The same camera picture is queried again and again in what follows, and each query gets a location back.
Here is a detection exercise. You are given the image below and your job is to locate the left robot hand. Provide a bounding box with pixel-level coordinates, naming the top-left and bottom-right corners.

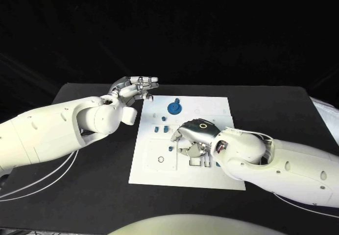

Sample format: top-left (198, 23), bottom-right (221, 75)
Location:
top-left (107, 75), bottom-right (161, 107)

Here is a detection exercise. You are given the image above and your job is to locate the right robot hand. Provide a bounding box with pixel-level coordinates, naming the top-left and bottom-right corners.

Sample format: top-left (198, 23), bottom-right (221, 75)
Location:
top-left (169, 118), bottom-right (223, 158)

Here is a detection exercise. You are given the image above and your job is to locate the white task board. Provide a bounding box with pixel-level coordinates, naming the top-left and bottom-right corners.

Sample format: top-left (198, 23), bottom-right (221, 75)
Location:
top-left (129, 95), bottom-right (247, 191)

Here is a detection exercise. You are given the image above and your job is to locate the blue gear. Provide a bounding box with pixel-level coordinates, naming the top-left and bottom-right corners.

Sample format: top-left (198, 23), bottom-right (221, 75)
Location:
top-left (168, 102), bottom-right (184, 116)

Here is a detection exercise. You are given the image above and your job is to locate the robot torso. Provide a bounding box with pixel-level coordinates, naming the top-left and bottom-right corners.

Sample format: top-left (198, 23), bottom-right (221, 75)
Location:
top-left (106, 213), bottom-right (289, 235)

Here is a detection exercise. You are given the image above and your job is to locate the white padded sheet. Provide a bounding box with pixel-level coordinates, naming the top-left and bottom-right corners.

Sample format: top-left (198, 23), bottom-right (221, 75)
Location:
top-left (309, 96), bottom-right (339, 146)

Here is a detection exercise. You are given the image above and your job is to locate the white cable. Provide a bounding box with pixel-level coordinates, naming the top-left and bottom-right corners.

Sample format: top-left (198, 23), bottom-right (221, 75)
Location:
top-left (272, 193), bottom-right (339, 214)
top-left (0, 149), bottom-right (80, 202)
top-left (0, 149), bottom-right (77, 199)

